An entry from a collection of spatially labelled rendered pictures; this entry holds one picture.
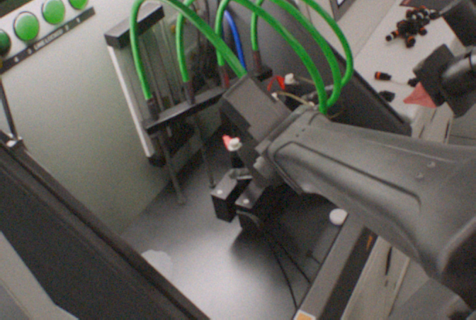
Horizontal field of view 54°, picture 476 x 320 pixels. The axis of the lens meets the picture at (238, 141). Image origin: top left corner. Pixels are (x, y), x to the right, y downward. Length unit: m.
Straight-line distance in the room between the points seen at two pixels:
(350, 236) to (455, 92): 0.34
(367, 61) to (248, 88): 0.85
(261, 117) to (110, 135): 0.58
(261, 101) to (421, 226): 0.37
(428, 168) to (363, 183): 0.04
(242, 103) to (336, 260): 0.46
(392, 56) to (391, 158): 1.14
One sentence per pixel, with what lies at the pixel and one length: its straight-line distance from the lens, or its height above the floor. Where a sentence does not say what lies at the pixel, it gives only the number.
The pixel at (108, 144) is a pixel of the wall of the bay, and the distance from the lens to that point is 1.06.
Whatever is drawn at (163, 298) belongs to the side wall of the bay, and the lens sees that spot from 0.72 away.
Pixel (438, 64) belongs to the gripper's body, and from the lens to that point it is 0.77.
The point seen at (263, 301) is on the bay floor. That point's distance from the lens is 1.01.
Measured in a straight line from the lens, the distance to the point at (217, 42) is 0.67.
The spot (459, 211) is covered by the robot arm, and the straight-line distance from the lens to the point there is 0.18.
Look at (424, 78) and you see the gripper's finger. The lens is 0.76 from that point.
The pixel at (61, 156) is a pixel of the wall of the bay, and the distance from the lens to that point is 0.99.
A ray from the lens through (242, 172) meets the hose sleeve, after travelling 0.82.
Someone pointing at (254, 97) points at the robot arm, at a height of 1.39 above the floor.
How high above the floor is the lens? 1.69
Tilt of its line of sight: 40 degrees down
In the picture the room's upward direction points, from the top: 10 degrees counter-clockwise
